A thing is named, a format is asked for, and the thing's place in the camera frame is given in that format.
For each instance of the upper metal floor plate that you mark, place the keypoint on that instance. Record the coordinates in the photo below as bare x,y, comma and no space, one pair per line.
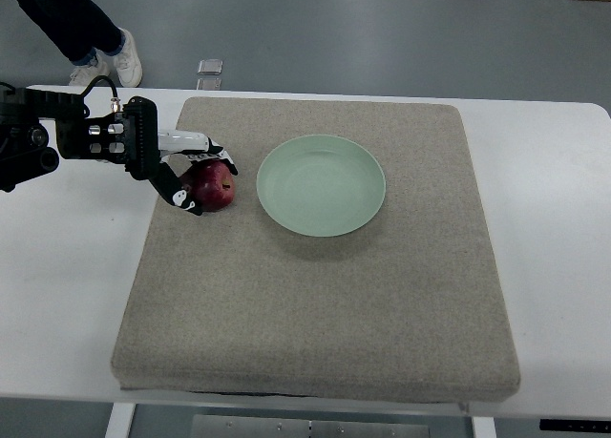
210,67

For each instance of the metal table base plate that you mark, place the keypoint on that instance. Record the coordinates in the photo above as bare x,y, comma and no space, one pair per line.
235,426

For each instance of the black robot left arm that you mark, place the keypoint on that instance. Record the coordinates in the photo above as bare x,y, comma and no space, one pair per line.
40,128

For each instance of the beige fabric cushion mat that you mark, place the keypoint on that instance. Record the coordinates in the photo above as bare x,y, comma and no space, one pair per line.
406,309

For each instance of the red apple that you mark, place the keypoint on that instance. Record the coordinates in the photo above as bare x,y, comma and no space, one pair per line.
210,184

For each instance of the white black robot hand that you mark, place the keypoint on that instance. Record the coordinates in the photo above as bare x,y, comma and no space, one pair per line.
145,143

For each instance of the light green plate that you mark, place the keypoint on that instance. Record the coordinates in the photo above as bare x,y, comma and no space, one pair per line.
321,186

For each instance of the white bystander shoe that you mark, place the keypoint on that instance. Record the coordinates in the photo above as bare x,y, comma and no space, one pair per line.
82,76
127,63

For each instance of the bystander in dark trousers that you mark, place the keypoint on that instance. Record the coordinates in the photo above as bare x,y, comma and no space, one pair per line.
78,28

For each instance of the metal floor plate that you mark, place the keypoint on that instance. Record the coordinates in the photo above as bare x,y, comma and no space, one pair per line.
210,67
209,84

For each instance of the black table control panel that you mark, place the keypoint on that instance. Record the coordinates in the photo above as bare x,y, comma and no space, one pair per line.
574,425

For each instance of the lower metal floor plate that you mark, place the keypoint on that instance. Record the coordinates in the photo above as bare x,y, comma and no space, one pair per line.
209,84

